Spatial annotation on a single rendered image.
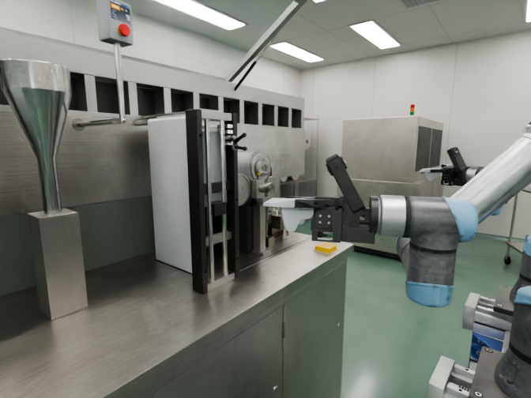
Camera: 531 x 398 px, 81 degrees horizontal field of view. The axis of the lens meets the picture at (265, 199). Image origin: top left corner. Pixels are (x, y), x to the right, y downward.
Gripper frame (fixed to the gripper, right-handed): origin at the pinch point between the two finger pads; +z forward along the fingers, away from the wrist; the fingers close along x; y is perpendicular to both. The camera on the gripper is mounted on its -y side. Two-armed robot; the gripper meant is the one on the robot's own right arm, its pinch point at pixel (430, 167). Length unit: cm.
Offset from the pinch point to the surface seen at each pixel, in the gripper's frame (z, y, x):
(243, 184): 7, -8, -94
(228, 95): 48, -47, -82
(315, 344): -11, 60, -79
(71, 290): -17, 7, -154
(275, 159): 66, -9, -52
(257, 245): 6, 18, -92
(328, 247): -5, 23, -66
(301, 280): -21, 24, -88
